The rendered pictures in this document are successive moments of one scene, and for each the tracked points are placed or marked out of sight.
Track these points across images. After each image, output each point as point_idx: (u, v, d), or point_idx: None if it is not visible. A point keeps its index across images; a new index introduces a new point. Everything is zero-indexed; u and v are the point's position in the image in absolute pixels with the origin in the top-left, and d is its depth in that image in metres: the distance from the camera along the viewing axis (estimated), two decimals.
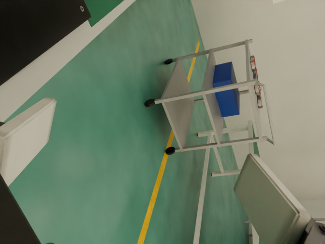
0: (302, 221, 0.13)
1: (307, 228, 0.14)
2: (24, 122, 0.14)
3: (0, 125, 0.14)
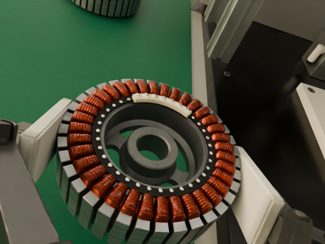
0: (276, 206, 0.14)
1: (282, 214, 0.14)
2: (50, 122, 0.14)
3: (25, 126, 0.15)
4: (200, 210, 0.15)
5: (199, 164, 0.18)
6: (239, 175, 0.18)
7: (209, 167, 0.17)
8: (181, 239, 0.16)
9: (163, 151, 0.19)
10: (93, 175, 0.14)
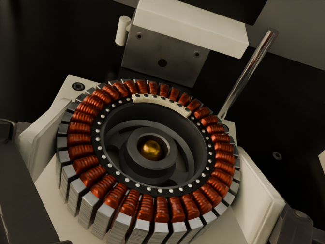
0: (276, 207, 0.14)
1: (283, 214, 0.14)
2: (49, 122, 0.14)
3: (25, 125, 0.15)
4: (200, 210, 0.15)
5: (199, 165, 0.18)
6: (238, 175, 0.18)
7: (208, 167, 0.17)
8: (180, 239, 0.16)
9: (163, 151, 0.19)
10: (92, 175, 0.14)
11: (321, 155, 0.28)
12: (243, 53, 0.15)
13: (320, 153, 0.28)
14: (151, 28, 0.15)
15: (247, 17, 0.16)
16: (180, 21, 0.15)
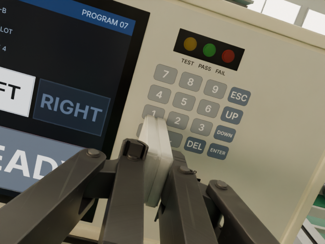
0: (164, 163, 0.15)
1: (173, 171, 0.15)
2: (156, 140, 0.17)
3: None
4: None
5: None
6: None
7: None
8: None
9: None
10: None
11: None
12: None
13: None
14: None
15: None
16: None
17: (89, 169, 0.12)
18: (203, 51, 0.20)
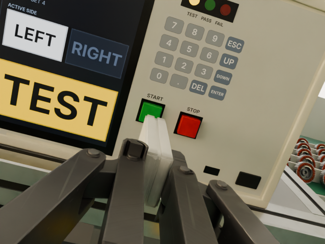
0: (164, 163, 0.15)
1: (173, 171, 0.15)
2: (156, 140, 0.17)
3: None
4: None
5: None
6: None
7: None
8: None
9: None
10: None
11: None
12: None
13: None
14: None
15: None
16: None
17: (89, 169, 0.12)
18: (205, 5, 0.25)
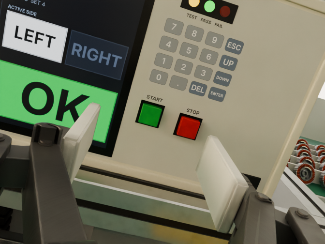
0: (240, 190, 0.14)
1: (247, 197, 0.15)
2: (85, 126, 0.15)
3: (62, 129, 0.16)
4: None
5: None
6: None
7: None
8: None
9: None
10: None
11: None
12: None
13: None
14: None
15: None
16: None
17: None
18: (204, 7, 0.25)
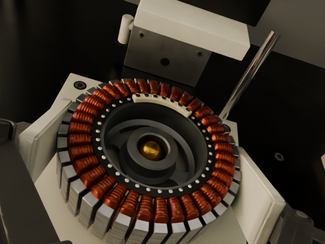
0: (277, 207, 0.14)
1: (283, 214, 0.14)
2: (49, 122, 0.14)
3: (25, 126, 0.15)
4: (199, 211, 0.15)
5: (199, 165, 0.18)
6: (238, 175, 0.18)
7: (208, 168, 0.17)
8: (180, 239, 0.16)
9: (163, 151, 0.19)
10: (92, 175, 0.14)
11: (324, 156, 0.27)
12: (244, 55, 0.15)
13: (323, 155, 0.28)
14: (151, 29, 0.15)
15: (249, 18, 0.16)
16: (181, 22, 0.14)
17: None
18: None
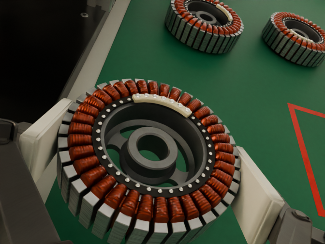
0: (275, 206, 0.14)
1: (282, 214, 0.14)
2: (50, 122, 0.14)
3: (26, 126, 0.15)
4: (199, 210, 0.15)
5: (199, 165, 0.18)
6: (238, 175, 0.18)
7: (208, 167, 0.17)
8: (180, 239, 0.16)
9: (163, 151, 0.19)
10: (93, 175, 0.14)
11: None
12: None
13: None
14: None
15: None
16: None
17: None
18: None
